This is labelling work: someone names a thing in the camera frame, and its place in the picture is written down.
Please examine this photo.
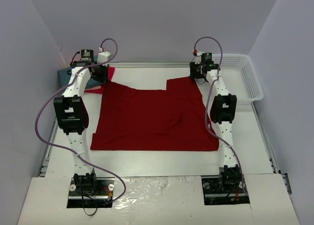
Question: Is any red t shirt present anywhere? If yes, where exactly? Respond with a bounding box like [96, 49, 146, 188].
[90, 77, 219, 151]
[85, 66, 115, 94]

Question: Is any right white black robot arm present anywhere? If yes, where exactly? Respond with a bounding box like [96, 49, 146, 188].
[189, 51, 242, 193]

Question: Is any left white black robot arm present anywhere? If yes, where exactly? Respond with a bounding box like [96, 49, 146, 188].
[53, 49, 99, 196]

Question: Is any folded red t shirt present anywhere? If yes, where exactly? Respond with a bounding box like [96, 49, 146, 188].
[85, 66, 115, 94]

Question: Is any folded pink t shirt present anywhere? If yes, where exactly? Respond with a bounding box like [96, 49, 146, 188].
[85, 85, 102, 92]

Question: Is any folded teal t shirt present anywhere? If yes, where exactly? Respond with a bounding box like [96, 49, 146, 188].
[57, 66, 102, 89]

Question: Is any white plastic basket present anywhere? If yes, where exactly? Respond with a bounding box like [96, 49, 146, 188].
[213, 54, 263, 105]

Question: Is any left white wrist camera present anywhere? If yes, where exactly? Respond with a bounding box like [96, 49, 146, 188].
[97, 52, 111, 63]

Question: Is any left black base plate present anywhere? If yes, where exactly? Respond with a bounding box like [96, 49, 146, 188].
[67, 178, 114, 208]

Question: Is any thin black cable loop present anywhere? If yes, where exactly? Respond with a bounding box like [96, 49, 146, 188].
[82, 202, 98, 217]

